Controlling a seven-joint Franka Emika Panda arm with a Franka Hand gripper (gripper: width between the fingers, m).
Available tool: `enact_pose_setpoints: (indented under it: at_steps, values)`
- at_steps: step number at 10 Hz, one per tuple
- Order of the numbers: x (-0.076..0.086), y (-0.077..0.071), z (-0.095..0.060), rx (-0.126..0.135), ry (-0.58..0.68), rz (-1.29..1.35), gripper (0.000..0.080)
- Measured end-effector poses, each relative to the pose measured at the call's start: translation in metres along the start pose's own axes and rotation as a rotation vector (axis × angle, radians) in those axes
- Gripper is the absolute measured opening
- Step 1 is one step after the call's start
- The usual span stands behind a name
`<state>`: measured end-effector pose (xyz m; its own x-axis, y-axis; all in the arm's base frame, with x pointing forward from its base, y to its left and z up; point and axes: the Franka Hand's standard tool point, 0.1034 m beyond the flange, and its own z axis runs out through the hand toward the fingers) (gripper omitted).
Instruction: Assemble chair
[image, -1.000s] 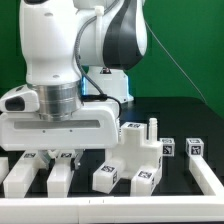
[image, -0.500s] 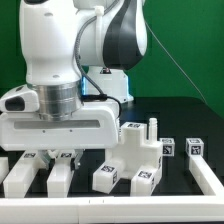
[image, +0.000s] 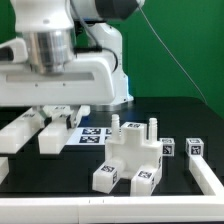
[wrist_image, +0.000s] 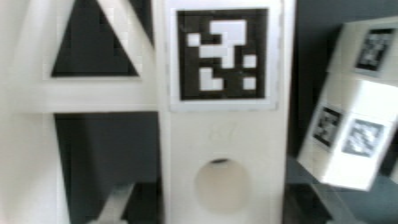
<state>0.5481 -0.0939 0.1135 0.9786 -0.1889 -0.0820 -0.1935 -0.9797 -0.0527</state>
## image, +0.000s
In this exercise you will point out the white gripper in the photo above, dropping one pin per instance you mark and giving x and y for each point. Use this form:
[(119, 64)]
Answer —
[(85, 81)]

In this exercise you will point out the white chair back frame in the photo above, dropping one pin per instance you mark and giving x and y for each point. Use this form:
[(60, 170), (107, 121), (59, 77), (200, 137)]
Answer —
[(51, 139)]

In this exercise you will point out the white chair seat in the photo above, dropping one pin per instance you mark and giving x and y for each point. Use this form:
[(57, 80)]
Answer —
[(135, 144)]

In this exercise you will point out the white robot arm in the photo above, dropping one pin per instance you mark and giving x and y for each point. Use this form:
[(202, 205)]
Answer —
[(65, 53)]

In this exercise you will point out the white tag sheet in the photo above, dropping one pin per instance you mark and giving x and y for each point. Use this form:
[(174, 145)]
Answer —
[(89, 136)]

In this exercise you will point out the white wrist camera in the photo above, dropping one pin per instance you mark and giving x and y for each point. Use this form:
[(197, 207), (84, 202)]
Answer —
[(14, 51)]

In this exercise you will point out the white U-shaped fixture wall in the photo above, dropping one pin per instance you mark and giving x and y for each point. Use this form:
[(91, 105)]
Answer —
[(207, 207)]

